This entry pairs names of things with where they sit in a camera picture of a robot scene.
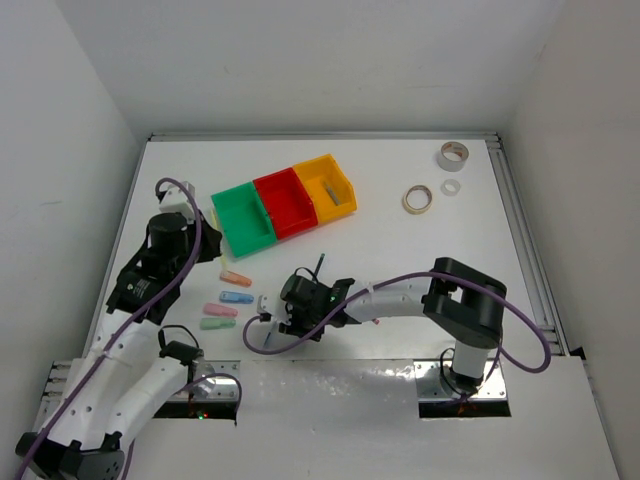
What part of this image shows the yellow pen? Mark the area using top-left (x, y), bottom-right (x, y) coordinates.
top-left (211, 209), bottom-right (229, 281)

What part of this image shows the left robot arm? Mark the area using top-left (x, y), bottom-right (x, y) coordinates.
top-left (15, 212), bottom-right (222, 479)

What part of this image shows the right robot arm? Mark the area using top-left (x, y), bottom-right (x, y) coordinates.
top-left (279, 257), bottom-right (507, 391)

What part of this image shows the green plastic bin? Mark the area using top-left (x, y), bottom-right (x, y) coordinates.
top-left (211, 182), bottom-right (277, 258)

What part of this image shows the orange eraser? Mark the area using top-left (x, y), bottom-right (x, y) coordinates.
top-left (219, 270), bottom-right (252, 288)

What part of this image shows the blue eraser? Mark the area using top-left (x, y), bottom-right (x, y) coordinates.
top-left (219, 291), bottom-right (255, 305)

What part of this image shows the pink eraser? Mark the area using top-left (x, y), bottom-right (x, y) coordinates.
top-left (203, 303), bottom-right (238, 318)

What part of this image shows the green eraser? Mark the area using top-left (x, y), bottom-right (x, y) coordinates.
top-left (199, 317), bottom-right (236, 331)

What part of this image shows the red plastic bin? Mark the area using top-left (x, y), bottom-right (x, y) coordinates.
top-left (253, 168), bottom-right (318, 240)

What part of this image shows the yellow plastic bin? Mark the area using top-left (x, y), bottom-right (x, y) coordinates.
top-left (293, 154), bottom-right (357, 224)

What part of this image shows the small white tape roll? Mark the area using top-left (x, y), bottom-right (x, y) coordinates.
top-left (441, 179), bottom-right (461, 197)

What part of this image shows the large white tape roll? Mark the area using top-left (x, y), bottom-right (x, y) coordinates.
top-left (436, 142), bottom-right (469, 173)

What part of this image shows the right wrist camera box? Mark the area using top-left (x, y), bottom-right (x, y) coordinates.
top-left (256, 295), bottom-right (276, 323)

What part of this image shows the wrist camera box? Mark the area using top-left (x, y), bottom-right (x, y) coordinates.
top-left (157, 184), bottom-right (195, 222)
top-left (256, 295), bottom-right (276, 323)

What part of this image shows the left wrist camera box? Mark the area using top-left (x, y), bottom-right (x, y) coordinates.
top-left (157, 184), bottom-right (195, 222)

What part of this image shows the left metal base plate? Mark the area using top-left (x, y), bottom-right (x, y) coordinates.
top-left (163, 359), bottom-right (240, 401)

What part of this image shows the metal base plate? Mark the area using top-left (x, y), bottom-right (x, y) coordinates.
top-left (414, 359), bottom-right (508, 403)
top-left (163, 359), bottom-right (240, 401)

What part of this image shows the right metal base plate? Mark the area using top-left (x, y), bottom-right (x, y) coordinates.
top-left (414, 359), bottom-right (508, 403)

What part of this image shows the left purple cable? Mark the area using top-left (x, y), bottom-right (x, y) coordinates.
top-left (17, 177), bottom-right (204, 480)

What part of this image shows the purple cable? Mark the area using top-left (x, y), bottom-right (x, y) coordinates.
top-left (17, 177), bottom-right (204, 480)
top-left (242, 272), bottom-right (554, 374)

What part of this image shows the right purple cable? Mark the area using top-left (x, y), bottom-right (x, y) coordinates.
top-left (242, 272), bottom-right (554, 374)

